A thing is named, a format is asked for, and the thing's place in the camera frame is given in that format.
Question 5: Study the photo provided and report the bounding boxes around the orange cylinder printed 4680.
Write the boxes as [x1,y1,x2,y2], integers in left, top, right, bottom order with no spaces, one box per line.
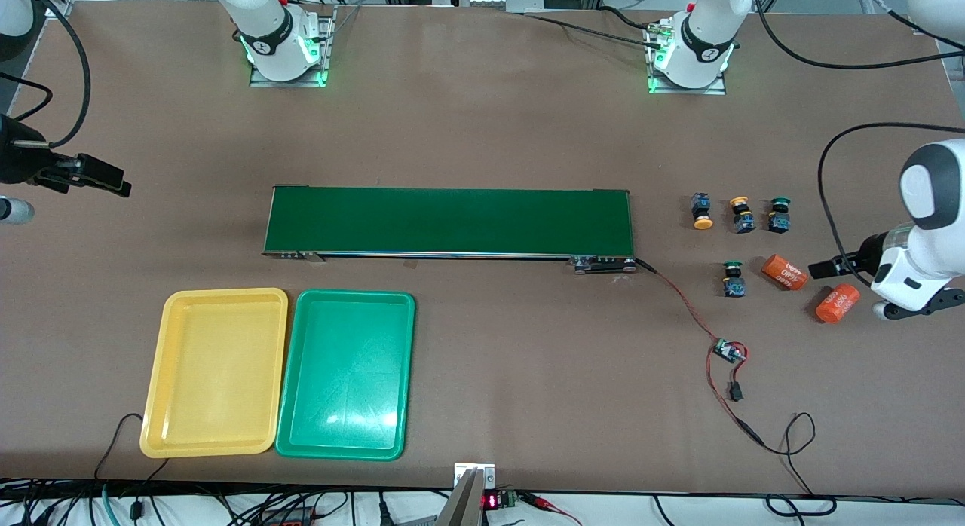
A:
[815,283,862,324]
[760,255,809,292]

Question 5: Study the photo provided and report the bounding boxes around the yellow plastic tray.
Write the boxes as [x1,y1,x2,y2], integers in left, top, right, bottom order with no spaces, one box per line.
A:
[139,288,290,459]

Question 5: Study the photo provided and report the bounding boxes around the green plastic tray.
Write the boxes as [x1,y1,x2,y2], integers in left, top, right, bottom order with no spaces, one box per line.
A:
[275,289,416,461]

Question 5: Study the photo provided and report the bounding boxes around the green conveyor belt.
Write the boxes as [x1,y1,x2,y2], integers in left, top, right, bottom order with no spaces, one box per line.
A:
[262,185,638,275]

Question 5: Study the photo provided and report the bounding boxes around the red clip lead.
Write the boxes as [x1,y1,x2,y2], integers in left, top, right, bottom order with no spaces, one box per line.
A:
[520,492,583,526]

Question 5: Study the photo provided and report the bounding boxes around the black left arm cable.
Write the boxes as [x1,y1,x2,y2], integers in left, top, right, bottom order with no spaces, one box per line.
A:
[752,0,965,282]

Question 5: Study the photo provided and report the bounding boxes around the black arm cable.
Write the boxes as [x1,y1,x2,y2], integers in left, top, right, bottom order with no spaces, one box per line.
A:
[0,0,93,148]
[752,0,965,282]

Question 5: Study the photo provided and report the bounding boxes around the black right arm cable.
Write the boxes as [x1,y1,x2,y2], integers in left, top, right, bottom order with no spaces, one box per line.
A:
[0,0,93,148]

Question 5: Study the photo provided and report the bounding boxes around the thin black power cable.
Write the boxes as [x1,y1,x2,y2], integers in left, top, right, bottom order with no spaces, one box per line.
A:
[758,411,838,516]

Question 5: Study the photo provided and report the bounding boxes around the red and black wire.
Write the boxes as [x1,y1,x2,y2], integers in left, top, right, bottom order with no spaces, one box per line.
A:
[636,259,766,448]

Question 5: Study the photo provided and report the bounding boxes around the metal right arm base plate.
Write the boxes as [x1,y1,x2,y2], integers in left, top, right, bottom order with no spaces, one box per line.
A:
[249,6,336,88]

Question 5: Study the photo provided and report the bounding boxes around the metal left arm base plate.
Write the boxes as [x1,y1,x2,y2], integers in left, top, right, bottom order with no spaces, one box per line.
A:
[647,21,727,96]

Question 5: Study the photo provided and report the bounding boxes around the thin black table cable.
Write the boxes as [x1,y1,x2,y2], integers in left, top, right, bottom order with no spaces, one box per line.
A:
[94,413,170,482]

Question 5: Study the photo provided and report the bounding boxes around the black cable behind bases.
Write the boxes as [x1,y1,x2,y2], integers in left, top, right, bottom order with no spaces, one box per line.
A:
[498,10,664,48]

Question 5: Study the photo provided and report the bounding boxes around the grey metal camera bracket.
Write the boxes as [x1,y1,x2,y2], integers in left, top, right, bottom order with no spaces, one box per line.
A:
[436,463,497,526]

